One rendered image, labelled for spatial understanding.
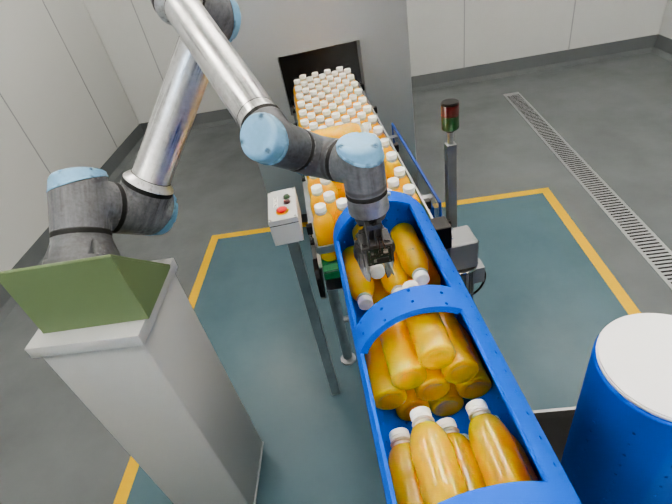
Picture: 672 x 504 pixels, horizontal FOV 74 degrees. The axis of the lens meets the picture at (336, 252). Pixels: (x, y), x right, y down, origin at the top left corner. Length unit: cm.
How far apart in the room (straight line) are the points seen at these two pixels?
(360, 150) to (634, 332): 72
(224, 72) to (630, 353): 102
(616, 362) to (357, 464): 128
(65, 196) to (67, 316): 31
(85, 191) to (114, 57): 474
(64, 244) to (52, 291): 12
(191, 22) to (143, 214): 58
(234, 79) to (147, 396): 95
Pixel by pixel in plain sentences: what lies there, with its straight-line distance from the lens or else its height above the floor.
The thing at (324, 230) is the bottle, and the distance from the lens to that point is 148.
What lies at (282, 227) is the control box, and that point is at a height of 107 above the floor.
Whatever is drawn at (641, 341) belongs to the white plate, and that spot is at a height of 104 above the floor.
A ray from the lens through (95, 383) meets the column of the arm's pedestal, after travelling 151.
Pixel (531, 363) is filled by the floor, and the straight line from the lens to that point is 240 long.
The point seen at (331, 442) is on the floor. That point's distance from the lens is 217.
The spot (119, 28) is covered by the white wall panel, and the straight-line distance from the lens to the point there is 592.
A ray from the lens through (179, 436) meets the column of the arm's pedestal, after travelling 166.
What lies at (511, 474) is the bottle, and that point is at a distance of 82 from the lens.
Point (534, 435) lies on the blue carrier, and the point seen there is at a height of 119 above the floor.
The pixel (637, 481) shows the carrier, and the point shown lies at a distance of 126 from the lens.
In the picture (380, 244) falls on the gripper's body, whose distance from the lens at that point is 99.
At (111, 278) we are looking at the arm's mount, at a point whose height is 125.
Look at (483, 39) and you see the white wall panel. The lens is 570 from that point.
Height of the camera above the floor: 188
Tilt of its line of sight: 37 degrees down
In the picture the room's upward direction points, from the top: 12 degrees counter-clockwise
